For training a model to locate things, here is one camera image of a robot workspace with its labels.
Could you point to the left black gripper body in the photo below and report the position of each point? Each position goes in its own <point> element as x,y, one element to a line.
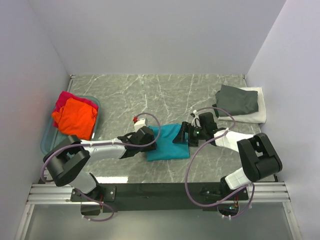
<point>151,147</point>

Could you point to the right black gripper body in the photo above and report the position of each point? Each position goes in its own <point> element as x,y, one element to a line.
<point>195,134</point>

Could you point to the teal t-shirt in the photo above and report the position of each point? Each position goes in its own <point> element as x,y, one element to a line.
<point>165,148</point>

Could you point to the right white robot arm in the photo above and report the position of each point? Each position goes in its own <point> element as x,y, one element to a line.
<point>258,157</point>

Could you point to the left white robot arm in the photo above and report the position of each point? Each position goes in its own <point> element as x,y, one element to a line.
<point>67,160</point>

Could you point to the folded dark grey t-shirt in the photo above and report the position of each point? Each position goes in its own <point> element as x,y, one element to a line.
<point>236,101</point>

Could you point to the folded white t-shirt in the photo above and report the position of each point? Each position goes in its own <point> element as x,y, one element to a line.
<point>259,117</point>

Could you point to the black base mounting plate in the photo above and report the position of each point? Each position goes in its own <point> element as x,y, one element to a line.
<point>159,196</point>

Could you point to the orange t-shirt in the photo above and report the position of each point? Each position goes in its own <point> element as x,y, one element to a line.
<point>76,118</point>

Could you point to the magenta t-shirt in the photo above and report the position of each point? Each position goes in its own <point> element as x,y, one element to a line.
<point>64,96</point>

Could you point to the translucent blue plastic basin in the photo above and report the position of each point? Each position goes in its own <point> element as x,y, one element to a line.
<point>52,136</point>

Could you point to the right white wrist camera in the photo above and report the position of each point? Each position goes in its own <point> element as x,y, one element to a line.
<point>196,119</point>

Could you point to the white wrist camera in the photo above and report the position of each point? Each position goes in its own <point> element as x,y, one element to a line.
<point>196,119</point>
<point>139,123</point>

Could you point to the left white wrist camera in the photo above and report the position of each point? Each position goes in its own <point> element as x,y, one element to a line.
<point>139,123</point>

